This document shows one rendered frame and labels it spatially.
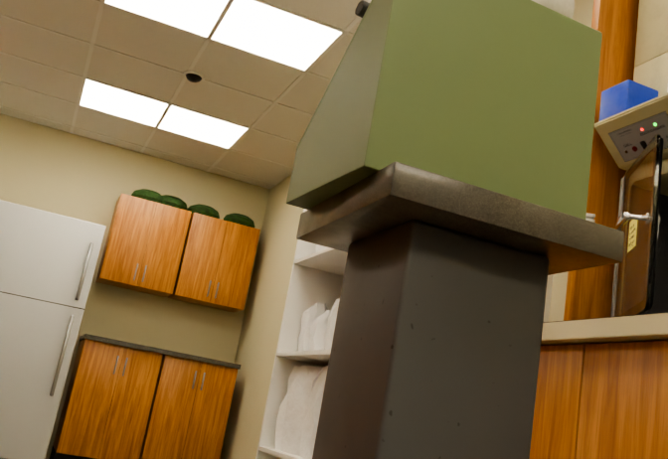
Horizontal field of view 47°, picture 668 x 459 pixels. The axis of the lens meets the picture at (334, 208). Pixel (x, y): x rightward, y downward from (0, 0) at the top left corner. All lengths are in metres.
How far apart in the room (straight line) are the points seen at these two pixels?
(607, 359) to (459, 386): 0.73
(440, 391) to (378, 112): 0.33
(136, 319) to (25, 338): 1.13
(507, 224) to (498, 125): 0.15
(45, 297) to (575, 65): 5.31
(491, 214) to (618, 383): 0.75
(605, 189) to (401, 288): 1.32
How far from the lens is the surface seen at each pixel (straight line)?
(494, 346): 0.96
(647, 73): 2.22
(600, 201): 2.14
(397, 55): 0.95
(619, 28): 2.37
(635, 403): 1.55
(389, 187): 0.85
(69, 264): 6.13
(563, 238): 0.96
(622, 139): 2.08
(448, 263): 0.93
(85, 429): 6.25
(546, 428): 1.74
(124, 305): 6.83
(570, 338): 1.67
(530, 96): 1.05
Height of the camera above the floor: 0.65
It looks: 15 degrees up
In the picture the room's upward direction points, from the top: 10 degrees clockwise
